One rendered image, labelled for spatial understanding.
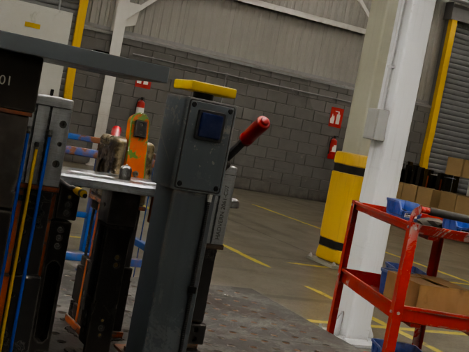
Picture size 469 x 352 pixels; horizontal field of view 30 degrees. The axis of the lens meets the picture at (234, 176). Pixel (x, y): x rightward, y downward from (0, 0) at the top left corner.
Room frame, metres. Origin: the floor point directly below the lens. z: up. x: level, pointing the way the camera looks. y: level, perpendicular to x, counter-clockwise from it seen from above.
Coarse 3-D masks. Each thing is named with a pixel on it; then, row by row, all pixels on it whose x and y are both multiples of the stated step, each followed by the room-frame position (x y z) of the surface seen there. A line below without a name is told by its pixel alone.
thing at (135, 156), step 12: (132, 120) 1.52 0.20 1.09; (144, 120) 1.53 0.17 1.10; (132, 132) 1.52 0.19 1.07; (144, 132) 1.52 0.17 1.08; (132, 144) 1.51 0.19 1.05; (144, 144) 1.53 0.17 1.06; (132, 156) 1.51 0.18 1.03; (144, 156) 1.52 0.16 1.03; (132, 168) 1.51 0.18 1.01; (144, 168) 1.52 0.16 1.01
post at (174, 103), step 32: (192, 128) 1.02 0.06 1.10; (224, 128) 1.04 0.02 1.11; (160, 160) 1.06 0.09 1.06; (192, 160) 1.03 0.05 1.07; (224, 160) 1.05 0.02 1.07; (160, 192) 1.06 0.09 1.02; (192, 192) 1.04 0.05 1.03; (160, 224) 1.04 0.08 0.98; (192, 224) 1.04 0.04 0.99; (160, 256) 1.03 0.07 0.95; (192, 256) 1.04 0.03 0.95; (160, 288) 1.03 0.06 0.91; (192, 288) 1.04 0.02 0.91; (160, 320) 1.03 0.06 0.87
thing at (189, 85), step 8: (176, 80) 1.07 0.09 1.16; (184, 80) 1.05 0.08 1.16; (192, 80) 1.03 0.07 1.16; (176, 88) 1.07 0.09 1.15; (184, 88) 1.04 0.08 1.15; (192, 88) 1.02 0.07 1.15; (200, 88) 1.03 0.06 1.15; (208, 88) 1.03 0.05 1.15; (216, 88) 1.04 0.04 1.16; (224, 88) 1.04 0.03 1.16; (200, 96) 1.05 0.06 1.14; (208, 96) 1.05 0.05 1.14; (216, 96) 1.09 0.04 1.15; (224, 96) 1.05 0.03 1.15; (232, 96) 1.05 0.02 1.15
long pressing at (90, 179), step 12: (72, 168) 1.40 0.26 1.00; (72, 180) 1.25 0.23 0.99; (84, 180) 1.25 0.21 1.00; (96, 180) 1.26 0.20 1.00; (108, 180) 1.27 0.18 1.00; (120, 180) 1.34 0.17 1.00; (132, 180) 1.39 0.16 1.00; (144, 180) 1.44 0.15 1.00; (132, 192) 1.29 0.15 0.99; (144, 192) 1.30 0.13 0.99
